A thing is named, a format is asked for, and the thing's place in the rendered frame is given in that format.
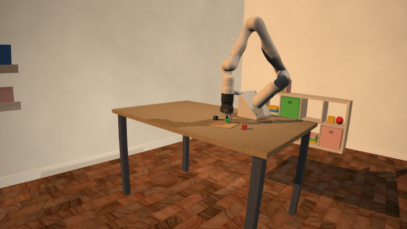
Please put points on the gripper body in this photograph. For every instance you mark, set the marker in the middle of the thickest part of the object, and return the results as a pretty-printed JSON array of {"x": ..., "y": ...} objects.
[{"x": 227, "y": 98}]

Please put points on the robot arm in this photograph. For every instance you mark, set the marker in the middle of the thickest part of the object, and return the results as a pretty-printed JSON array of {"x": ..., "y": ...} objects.
[{"x": 271, "y": 53}]

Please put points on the orange flat mat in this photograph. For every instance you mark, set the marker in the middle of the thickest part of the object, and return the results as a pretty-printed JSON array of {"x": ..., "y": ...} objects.
[{"x": 223, "y": 124}]

